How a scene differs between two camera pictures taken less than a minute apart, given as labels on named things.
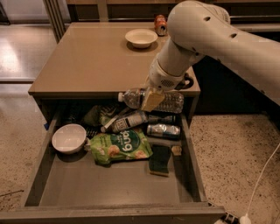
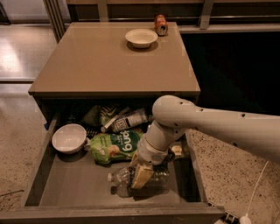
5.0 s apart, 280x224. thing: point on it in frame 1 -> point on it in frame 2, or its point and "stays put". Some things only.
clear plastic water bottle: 171,102 -> 122,178
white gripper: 162,77 -> 149,154
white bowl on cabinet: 141,38 stays put
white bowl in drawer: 68,138 stays put
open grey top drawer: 73,189 stays put
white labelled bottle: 124,122 stays put
